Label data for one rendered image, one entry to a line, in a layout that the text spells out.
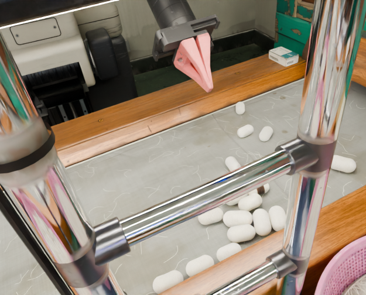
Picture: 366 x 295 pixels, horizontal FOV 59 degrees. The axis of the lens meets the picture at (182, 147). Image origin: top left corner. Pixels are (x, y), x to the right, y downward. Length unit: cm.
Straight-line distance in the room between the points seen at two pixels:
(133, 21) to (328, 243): 227
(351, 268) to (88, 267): 32
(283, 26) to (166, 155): 46
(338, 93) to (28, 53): 89
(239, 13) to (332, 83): 265
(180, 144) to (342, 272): 32
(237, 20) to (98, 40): 184
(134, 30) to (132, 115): 192
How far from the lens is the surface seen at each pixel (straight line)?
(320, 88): 18
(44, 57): 99
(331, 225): 43
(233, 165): 50
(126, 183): 52
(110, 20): 128
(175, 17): 51
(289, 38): 85
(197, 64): 48
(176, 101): 65
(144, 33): 256
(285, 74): 75
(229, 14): 278
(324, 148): 20
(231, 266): 38
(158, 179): 52
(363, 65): 65
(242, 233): 41
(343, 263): 41
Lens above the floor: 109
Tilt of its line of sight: 39 degrees down
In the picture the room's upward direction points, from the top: 9 degrees counter-clockwise
